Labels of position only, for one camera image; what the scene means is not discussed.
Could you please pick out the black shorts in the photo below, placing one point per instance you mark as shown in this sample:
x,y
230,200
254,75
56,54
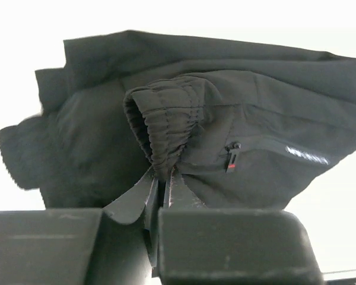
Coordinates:
x,y
245,124

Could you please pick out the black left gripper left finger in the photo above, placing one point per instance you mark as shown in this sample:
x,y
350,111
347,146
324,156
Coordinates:
x,y
110,245

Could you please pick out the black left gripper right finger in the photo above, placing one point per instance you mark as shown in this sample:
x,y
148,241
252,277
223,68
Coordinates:
x,y
200,245

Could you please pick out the aluminium table edge rail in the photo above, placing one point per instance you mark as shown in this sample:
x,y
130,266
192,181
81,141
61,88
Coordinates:
x,y
344,277

